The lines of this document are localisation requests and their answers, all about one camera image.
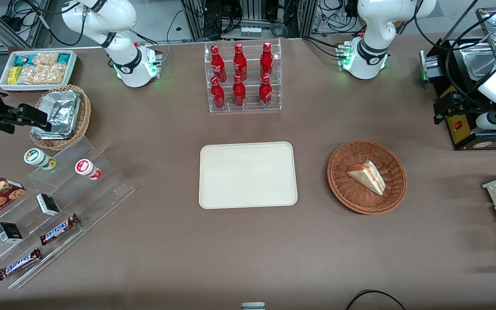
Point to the brown wicker basket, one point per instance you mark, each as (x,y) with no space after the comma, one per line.
(351,198)

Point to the red lid strawberry cup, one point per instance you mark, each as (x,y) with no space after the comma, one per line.
(86,168)

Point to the small black carton box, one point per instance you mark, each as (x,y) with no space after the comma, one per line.
(48,205)
(9,233)

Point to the triangular white sandwich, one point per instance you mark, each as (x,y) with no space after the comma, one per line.
(368,177)

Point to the clear acrylic step display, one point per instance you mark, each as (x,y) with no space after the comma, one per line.
(101,193)

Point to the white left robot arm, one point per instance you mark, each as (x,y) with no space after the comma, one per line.
(375,26)

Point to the yellow snack packet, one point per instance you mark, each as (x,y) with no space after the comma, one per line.
(13,75)

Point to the aluminium foil container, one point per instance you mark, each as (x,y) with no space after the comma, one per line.
(60,113)

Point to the clear acrylic bottle rack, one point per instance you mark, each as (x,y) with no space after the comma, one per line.
(250,101)

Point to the light wicker basket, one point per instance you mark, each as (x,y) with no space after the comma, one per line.
(83,116)

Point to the white snack tray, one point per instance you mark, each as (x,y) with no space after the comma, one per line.
(72,71)

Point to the green lid sunflower cup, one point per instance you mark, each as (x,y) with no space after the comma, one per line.
(37,157)

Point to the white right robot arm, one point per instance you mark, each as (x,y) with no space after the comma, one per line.
(119,17)

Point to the shiny metal machine tray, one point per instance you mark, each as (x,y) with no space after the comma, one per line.
(478,60)

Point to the red cola bottle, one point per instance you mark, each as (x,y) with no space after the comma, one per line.
(239,94)
(240,63)
(265,94)
(266,62)
(218,64)
(218,95)

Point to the grey device edge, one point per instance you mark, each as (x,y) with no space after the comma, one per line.
(253,306)

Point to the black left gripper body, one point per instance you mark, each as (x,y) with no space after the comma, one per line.
(464,101)

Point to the large clear cracker bag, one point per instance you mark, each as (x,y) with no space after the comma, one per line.
(41,74)

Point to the teal snack packet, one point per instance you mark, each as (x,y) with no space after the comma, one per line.
(25,59)
(63,59)

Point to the cream plastic tray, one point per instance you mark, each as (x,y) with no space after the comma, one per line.
(248,175)

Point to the small clear cracker bag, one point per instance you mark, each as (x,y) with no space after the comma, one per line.
(45,59)

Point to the black toaster oven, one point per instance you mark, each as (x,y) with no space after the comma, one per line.
(454,135)

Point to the Snickers chocolate bar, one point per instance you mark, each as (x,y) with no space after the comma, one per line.
(19,264)
(58,229)

